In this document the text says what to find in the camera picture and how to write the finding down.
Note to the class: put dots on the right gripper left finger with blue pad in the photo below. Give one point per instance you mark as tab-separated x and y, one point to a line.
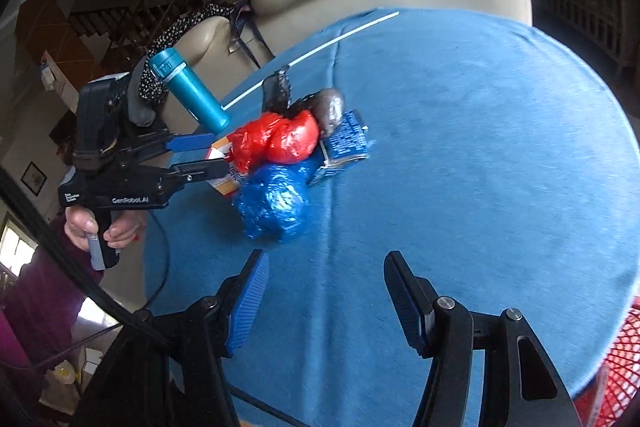
242	302

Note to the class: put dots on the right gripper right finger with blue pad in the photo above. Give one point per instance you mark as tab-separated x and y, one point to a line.
411	300

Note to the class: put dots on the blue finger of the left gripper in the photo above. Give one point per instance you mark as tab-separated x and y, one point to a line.
185	142

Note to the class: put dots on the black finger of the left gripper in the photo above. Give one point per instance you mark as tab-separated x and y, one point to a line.
191	172

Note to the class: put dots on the red white medicine box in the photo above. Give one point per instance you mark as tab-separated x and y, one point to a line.
229	180

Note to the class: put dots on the blue plastic bag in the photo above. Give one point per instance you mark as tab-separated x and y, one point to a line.
273	200

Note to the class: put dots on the red plastic bag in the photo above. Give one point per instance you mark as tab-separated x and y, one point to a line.
273	138

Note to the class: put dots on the grey plastic bag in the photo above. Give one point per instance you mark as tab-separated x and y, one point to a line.
326	105

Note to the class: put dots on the blue toothpaste carton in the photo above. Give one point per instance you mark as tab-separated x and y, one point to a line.
341	150

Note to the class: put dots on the red mesh trash basket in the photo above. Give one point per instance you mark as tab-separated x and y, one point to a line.
612	397

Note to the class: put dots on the person's hand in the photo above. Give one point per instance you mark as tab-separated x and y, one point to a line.
80	222

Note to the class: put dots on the polka dot black garment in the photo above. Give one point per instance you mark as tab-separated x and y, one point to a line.
150	88

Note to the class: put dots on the teal thermos bottle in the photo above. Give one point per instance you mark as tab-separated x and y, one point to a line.
171	69

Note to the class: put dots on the white thin stick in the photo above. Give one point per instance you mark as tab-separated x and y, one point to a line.
311	53

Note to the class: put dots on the framed wall picture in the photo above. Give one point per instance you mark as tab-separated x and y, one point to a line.
33	178

